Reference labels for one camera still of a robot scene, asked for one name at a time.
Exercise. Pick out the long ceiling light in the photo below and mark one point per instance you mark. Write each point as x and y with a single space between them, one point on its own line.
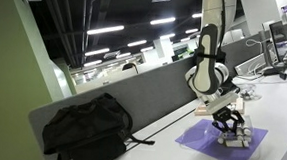
96 51
162 20
92 63
105 30
197 15
136 43

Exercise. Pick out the grey desk partition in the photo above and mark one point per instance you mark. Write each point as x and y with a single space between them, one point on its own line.
156 91

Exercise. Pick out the black computer monitor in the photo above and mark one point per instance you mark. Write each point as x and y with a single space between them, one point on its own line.
279 38

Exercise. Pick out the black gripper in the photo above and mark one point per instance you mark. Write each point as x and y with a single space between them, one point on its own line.
224 114

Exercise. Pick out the clear plastic bowl with tubes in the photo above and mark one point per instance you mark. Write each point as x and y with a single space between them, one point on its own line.
252 95

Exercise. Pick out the black office chair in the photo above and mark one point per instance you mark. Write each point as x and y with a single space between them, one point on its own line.
130 66

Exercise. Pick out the purple mat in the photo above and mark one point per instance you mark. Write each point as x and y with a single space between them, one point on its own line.
245 156

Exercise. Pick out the green square column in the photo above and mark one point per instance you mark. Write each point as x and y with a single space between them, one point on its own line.
9 82

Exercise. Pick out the shallow wooden compartment box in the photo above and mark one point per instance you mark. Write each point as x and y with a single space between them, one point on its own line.
200 111

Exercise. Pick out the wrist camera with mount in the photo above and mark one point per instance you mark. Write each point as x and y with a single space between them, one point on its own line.
220 102

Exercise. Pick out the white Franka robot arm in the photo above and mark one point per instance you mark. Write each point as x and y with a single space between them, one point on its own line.
206 60

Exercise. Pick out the white power strip box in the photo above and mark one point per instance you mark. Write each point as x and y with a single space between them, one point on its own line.
251 65

